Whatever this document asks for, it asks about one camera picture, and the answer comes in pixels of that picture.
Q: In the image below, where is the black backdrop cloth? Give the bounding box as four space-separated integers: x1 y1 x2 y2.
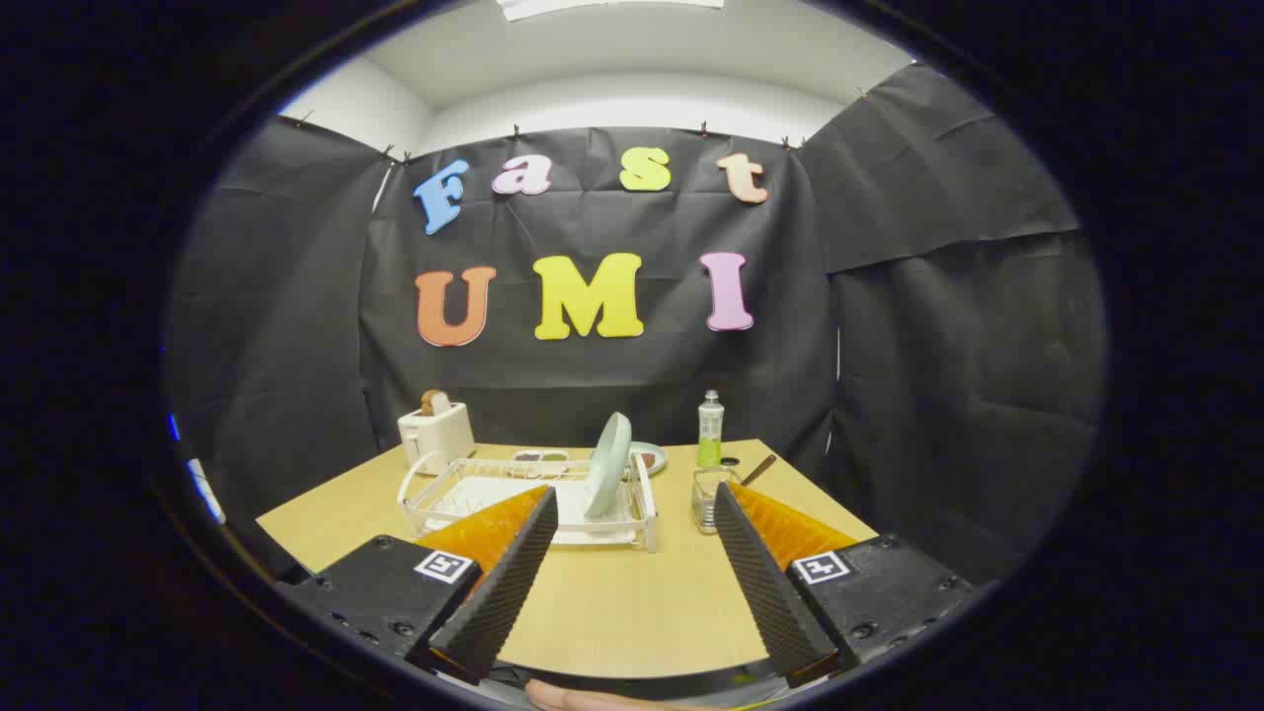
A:
163 64 1107 593

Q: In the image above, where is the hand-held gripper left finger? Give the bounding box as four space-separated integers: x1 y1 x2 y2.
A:
276 484 560 685

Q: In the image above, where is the white wire dish rack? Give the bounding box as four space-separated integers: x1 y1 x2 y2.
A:
397 449 660 554

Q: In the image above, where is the white toaster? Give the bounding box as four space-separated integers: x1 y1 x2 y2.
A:
398 400 476 475

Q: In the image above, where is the green tea bottle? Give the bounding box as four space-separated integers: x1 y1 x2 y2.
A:
697 389 726 469

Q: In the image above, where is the ceiling light panel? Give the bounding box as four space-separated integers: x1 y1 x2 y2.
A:
499 0 727 22

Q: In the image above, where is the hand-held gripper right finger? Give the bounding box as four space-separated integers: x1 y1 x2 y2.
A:
713 481 979 689

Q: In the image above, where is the clear basket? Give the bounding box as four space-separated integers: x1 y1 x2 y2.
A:
691 466 742 535

